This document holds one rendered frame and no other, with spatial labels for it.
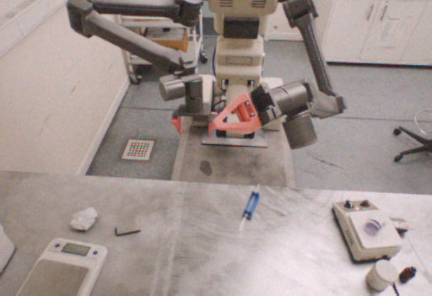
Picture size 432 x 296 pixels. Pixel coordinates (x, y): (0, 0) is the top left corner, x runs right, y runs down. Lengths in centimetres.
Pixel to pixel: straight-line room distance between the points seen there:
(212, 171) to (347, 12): 211
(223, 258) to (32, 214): 68
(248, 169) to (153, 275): 90
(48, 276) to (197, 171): 92
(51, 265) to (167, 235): 34
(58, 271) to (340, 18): 292
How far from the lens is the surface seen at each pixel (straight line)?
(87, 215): 110
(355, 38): 333
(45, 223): 119
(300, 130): 59
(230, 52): 144
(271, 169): 170
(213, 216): 106
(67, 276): 102
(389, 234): 106
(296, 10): 115
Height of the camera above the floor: 166
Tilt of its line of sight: 44 degrees down
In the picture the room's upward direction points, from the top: straight up
